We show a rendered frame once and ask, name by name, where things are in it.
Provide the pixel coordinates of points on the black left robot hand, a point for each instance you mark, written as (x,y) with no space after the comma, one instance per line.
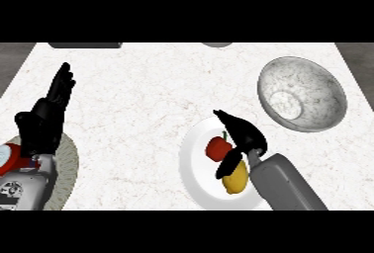
(45,125)

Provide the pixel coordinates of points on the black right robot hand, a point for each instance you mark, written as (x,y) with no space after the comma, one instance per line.
(246,135)

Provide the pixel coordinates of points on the dark grey flat appliance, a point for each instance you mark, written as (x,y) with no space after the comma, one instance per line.
(85,45)

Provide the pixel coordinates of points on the grey round object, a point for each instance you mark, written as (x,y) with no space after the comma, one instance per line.
(218,44)

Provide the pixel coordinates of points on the red bell pepper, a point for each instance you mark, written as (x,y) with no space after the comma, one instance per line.
(218,148)

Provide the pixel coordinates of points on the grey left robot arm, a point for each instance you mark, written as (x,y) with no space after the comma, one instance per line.
(30,184)

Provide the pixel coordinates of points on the white round plate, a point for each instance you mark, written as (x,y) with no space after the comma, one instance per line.
(200,171)

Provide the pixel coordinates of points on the yellow lemon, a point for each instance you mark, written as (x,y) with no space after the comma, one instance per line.
(237,179)

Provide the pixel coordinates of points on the beige round placemat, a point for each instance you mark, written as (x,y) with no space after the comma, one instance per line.
(66,171)

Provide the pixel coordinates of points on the grey marble bowl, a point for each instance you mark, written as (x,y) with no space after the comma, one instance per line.
(305,94)

